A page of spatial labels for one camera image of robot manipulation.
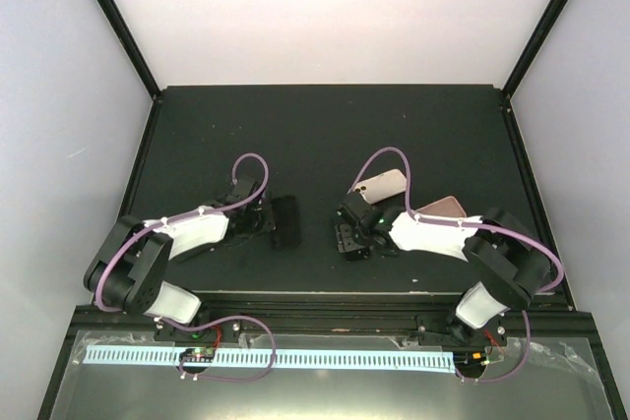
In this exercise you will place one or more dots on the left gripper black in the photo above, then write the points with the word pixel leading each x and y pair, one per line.
pixel 269 226

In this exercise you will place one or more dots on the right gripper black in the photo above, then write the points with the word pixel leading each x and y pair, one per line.
pixel 345 242

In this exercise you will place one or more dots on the black phone case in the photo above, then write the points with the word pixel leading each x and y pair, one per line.
pixel 287 232

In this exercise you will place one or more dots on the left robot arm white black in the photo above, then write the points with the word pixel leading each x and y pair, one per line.
pixel 128 271

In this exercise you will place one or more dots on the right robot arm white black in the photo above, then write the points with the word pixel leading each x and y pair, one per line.
pixel 509 267

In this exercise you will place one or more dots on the pink phone case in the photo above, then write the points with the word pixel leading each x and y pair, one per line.
pixel 447 207

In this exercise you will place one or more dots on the left circuit board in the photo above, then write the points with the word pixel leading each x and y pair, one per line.
pixel 197 355

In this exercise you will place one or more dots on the circuit board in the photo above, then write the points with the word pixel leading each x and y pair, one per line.
pixel 197 355
pixel 477 358

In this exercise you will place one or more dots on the right circuit board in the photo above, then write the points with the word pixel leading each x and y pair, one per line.
pixel 477 358

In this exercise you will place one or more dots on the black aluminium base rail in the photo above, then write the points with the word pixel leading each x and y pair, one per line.
pixel 398 314

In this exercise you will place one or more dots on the white slotted cable duct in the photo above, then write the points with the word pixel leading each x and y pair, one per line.
pixel 261 358

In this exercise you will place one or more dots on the black frame post left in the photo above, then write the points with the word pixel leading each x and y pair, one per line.
pixel 130 46

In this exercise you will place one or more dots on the black frame post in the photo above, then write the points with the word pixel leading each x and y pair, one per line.
pixel 130 46
pixel 542 30

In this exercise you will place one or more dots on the black frame post right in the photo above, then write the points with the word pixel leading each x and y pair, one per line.
pixel 542 30

